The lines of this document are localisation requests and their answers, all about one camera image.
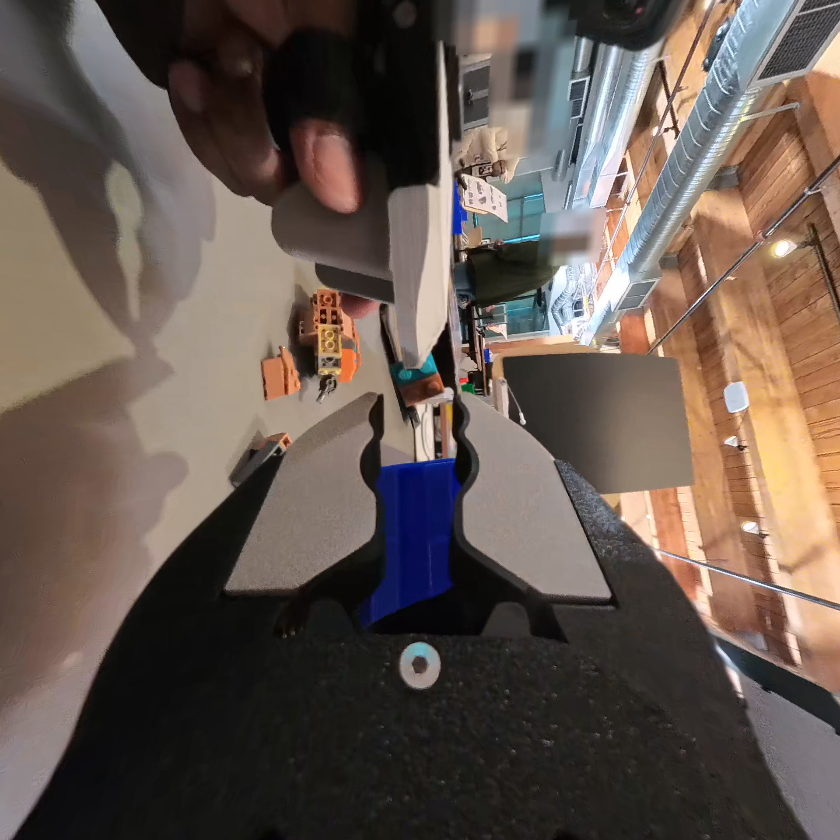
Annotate person's left hand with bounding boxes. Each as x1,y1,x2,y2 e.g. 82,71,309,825
168,0,382,217

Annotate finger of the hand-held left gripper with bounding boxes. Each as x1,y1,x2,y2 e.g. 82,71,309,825
388,182,456,368

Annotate silver spiral pipes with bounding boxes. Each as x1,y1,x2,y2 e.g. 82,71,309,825
565,40,657,211

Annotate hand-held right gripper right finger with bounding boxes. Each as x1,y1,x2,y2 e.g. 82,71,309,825
453,394,614,605

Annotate grey brown toy piece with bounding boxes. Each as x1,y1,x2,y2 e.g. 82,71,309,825
231,431,292,487

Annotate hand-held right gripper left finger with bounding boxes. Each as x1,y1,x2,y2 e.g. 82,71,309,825
226,392,385,601

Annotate white sign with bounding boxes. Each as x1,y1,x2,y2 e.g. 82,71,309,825
460,175,510,224

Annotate brown toy brick model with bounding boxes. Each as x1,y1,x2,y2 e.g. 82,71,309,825
300,289,362,401

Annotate large silver ventilation duct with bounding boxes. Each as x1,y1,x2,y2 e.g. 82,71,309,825
617,0,840,316

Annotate stack of blue plastic bins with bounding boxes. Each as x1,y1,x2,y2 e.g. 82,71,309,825
357,457,463,628

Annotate black board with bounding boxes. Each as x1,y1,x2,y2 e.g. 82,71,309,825
503,352,694,496

